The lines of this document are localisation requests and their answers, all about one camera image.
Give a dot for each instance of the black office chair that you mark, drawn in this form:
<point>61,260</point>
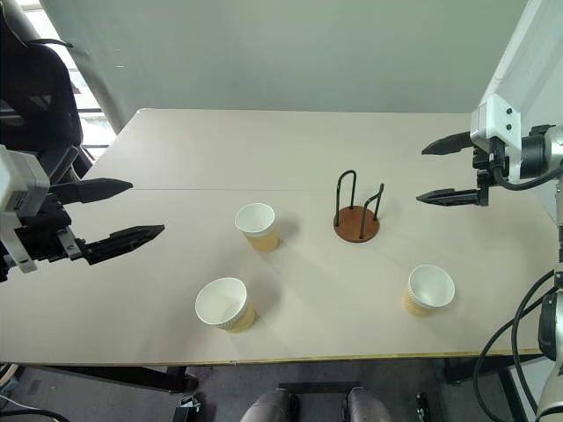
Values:
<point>35,105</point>

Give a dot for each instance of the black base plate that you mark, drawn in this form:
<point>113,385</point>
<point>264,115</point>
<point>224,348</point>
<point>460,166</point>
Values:
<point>316,387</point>

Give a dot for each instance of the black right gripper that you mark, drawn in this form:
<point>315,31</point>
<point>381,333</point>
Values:
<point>492,158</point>

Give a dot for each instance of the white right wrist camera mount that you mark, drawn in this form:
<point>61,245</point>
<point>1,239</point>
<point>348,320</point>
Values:
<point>495,121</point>

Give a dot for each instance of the dark rounded grey shape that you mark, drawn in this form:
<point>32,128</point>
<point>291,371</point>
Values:
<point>270,406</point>
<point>367,404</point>

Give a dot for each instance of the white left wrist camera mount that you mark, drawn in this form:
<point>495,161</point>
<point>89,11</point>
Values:
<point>19,184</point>

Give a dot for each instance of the tan ribbed paper cup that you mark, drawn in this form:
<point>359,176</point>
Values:
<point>222,305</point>
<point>429,290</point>
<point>257,224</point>

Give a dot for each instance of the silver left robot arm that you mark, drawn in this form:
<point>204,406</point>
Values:
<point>2,266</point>

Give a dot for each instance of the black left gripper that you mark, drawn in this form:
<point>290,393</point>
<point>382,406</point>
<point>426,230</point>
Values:
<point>41,237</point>

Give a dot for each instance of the black table leg frame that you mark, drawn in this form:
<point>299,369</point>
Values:
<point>132,377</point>
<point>484,367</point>

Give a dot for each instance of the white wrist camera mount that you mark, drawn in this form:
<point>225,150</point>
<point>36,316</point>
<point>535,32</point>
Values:
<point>495,121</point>
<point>19,184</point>

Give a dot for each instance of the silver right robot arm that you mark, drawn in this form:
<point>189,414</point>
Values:
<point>555,151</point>

